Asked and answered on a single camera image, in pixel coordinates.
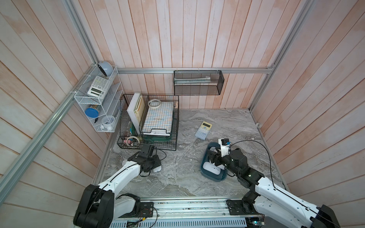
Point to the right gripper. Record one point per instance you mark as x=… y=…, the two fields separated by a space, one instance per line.
x=216 y=156

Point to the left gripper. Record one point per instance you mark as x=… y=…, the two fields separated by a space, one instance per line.
x=157 y=161

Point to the white mouse underside up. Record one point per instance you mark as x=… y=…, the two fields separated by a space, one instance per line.
x=210 y=167

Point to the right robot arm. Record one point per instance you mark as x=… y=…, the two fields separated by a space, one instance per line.
x=267 y=199

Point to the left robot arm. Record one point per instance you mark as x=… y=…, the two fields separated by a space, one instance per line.
x=101 y=204

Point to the teal plastic storage box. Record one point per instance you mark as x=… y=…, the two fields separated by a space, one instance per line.
x=206 y=174

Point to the green zipper pouch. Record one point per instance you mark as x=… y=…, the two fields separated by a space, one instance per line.
x=156 y=138

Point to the yellow blue calculator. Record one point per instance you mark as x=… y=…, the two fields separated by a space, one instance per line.
x=203 y=130

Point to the tape roll in organizer tray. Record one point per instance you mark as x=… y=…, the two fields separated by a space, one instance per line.
x=132 y=141

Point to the checkered folio book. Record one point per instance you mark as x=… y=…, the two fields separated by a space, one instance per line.
x=159 y=121

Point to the white upright binder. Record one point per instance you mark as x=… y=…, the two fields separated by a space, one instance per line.
x=133 y=110

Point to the white tape roll on organizer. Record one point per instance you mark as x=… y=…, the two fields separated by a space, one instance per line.
x=154 y=103

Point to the blue lid container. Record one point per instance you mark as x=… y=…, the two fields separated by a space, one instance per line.
x=92 y=111

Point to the ruler in mesh basket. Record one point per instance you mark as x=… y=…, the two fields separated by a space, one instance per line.
x=188 y=81

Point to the white desk calculator on shelf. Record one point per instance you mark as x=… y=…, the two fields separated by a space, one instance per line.
x=99 y=87

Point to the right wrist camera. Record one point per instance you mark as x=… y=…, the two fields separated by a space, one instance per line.
x=224 y=146

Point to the black wire desk organizer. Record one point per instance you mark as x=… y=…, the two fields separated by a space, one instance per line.
x=127 y=129

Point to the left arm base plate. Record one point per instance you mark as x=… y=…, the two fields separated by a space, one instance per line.
x=140 y=209

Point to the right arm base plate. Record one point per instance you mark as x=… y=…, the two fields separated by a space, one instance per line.
x=245 y=206

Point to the black mesh wall basket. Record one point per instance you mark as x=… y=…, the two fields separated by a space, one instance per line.
x=212 y=89

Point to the white wire wall shelf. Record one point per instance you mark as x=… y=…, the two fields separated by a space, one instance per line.
x=109 y=106

